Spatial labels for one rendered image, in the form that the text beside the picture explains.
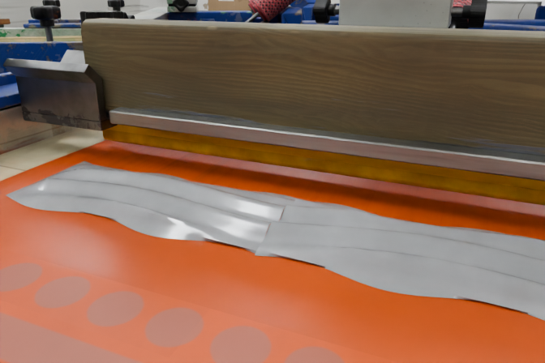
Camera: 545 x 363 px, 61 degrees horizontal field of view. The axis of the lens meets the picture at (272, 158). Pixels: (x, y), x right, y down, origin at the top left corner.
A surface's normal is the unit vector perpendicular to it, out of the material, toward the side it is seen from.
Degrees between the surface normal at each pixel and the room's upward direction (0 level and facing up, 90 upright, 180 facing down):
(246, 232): 36
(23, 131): 90
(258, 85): 90
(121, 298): 0
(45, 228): 0
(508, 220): 0
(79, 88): 90
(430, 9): 90
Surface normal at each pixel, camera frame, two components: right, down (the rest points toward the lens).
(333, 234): -0.09, -0.62
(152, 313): 0.00, -0.94
